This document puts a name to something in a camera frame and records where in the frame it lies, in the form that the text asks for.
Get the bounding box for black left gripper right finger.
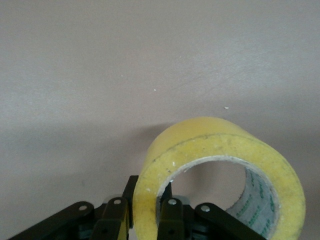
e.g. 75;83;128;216
157;183;261;240

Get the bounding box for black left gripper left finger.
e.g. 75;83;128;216
7;174;140;240

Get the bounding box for yellow clear tape roll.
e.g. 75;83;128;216
133;116;306;240

